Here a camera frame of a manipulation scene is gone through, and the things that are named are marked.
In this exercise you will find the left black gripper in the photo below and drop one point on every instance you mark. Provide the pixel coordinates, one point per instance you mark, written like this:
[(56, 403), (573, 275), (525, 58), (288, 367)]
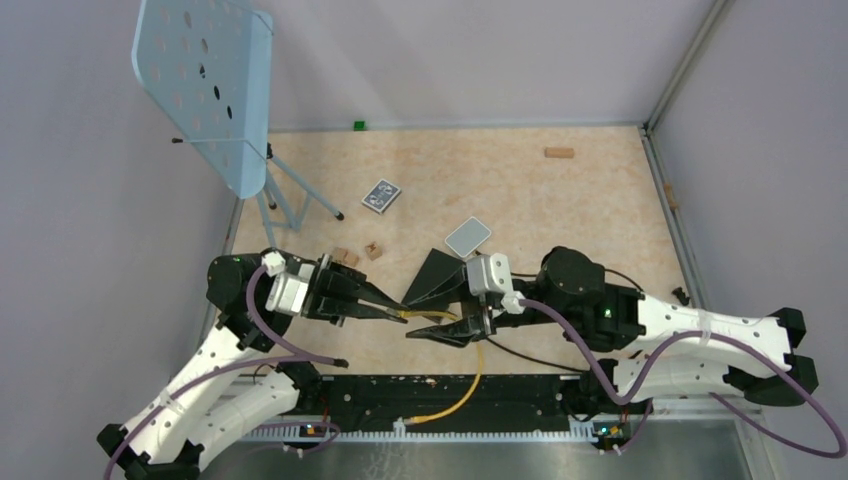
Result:
[(335, 292)]

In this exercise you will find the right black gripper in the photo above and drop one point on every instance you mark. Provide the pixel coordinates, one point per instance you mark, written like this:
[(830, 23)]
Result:
[(479, 322)]

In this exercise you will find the black network switch box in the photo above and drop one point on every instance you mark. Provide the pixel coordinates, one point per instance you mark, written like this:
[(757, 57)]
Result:
[(440, 281)]

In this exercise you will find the grey card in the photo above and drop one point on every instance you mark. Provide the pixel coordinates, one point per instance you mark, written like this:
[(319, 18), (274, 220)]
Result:
[(468, 237)]

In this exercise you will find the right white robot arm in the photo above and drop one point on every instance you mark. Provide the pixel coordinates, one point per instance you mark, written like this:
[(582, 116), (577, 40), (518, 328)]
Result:
[(638, 346)]

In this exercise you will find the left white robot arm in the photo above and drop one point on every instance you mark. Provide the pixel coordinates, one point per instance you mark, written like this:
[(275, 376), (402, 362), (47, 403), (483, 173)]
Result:
[(245, 371)]

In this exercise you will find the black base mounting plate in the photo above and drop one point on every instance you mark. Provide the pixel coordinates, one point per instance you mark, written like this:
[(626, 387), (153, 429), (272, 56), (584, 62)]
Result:
[(494, 403)]

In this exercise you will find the blue playing card deck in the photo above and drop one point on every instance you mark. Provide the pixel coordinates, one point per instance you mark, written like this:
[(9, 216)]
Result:
[(381, 196)]

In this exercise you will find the long wooden block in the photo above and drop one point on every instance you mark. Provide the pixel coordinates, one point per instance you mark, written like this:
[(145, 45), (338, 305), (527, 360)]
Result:
[(559, 152)]

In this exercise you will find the small black clip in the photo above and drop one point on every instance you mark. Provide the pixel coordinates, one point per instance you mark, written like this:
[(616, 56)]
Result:
[(681, 296)]

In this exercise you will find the light blue music stand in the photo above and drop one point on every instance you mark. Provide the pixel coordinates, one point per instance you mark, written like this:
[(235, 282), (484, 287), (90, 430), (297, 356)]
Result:
[(207, 66)]

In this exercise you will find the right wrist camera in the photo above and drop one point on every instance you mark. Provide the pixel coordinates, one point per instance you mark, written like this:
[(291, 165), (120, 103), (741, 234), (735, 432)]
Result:
[(489, 277)]

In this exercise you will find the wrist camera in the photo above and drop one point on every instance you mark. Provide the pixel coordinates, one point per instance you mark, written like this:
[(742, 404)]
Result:
[(489, 277), (291, 277)]

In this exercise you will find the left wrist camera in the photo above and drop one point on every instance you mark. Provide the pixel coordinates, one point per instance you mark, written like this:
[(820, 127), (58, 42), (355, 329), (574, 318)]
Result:
[(291, 277)]

